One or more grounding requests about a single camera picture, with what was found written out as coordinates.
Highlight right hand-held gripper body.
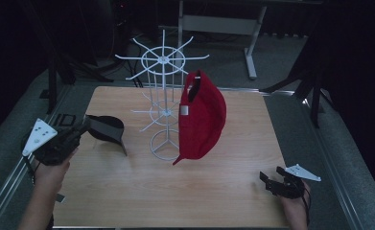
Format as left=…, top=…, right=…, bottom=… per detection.
left=269, top=163, right=322, bottom=200

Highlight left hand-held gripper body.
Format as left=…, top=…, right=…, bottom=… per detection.
left=21, top=118, right=82, bottom=167

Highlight grey sun visor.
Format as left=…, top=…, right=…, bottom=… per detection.
left=84, top=114, right=129, bottom=157

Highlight red baseball cap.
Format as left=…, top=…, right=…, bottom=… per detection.
left=172, top=69, right=227, bottom=166

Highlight white wire display rack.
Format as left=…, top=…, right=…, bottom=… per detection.
left=114, top=29, right=210, bottom=162

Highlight person's right hand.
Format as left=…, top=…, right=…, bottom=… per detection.
left=279, top=181, right=312, bottom=221

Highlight person's left hand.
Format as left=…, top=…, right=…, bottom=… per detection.
left=33, top=147, right=79, bottom=195

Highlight black tripod stand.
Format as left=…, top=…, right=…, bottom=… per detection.
left=44, top=44, right=114, bottom=115
left=260, top=28, right=341, bottom=129

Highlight black rectangular bracket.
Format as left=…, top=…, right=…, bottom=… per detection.
left=53, top=113, right=77, bottom=127

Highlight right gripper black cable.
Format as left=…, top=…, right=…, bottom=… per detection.
left=302, top=186, right=312, bottom=226

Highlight metal floor rail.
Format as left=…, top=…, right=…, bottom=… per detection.
left=0, top=85, right=74, bottom=230
left=301, top=97, right=365, bottom=230

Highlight black floor cables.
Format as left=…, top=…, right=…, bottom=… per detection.
left=119, top=58, right=145, bottom=88

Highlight white metal desk frame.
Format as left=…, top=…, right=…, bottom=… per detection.
left=176, top=0, right=323, bottom=81

